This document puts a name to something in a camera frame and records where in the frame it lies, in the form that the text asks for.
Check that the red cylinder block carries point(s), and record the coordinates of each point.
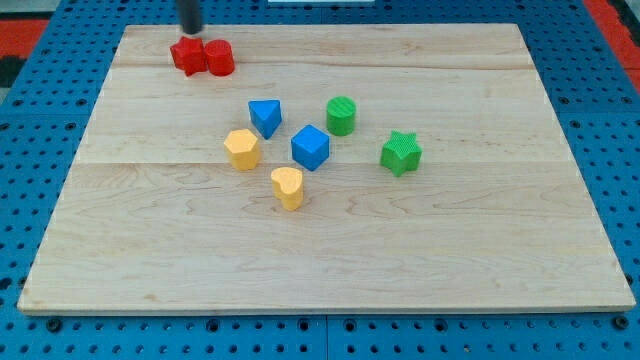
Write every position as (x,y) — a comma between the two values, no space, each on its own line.
(219,57)

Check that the red star block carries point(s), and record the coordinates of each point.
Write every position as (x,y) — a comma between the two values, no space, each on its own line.
(188,55)

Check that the yellow heart block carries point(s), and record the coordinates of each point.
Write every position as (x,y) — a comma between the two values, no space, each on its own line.
(288,187)

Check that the blue cube block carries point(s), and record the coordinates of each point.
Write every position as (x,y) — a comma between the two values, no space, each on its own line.
(310,147)

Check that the light wooden board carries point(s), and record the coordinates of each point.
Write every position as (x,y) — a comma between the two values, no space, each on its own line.
(154,220)

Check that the green cylinder block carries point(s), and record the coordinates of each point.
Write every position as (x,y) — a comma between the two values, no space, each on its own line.
(340,116)

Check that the yellow hexagonal prism block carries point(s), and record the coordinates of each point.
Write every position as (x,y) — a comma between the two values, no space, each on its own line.
(242,149)

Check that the blue triangular prism block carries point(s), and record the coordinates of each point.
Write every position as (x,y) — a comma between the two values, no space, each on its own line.
(266,116)

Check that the green star block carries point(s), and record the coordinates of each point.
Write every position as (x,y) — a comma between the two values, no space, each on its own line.
(401,153)

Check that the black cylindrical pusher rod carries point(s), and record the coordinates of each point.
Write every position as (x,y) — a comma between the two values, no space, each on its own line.
(189,15)

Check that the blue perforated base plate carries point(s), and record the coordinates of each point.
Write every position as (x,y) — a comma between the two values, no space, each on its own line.
(44,115)

